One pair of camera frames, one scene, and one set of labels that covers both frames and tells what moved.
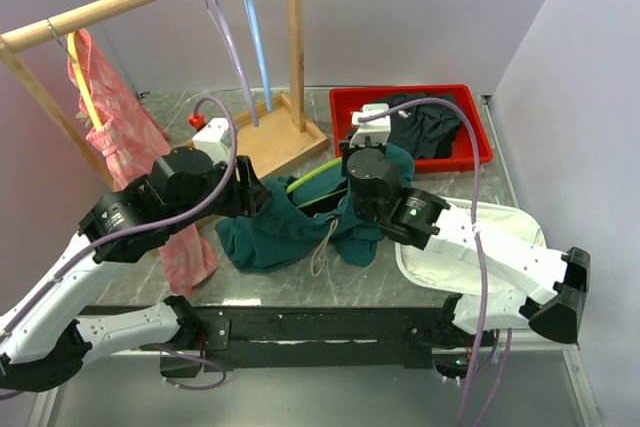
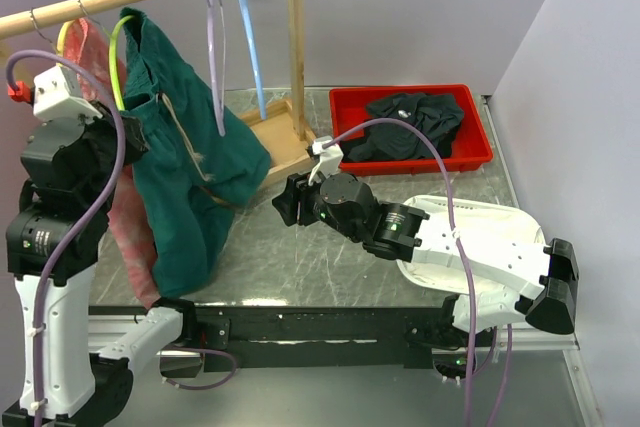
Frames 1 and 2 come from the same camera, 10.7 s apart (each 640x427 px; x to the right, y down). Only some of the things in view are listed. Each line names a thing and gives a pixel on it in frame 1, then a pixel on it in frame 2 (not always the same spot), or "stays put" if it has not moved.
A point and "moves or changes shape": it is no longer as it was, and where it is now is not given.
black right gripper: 347,150 -> 287,202
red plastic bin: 345,101 stays put
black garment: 428,130 stays put
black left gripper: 247,195 -> 137,143
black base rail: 300,338 stays put
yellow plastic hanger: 74,50 -> 61,40
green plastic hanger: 329,163 moves or changes shape
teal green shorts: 402,163 -> 204,153
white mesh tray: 446,268 stays put
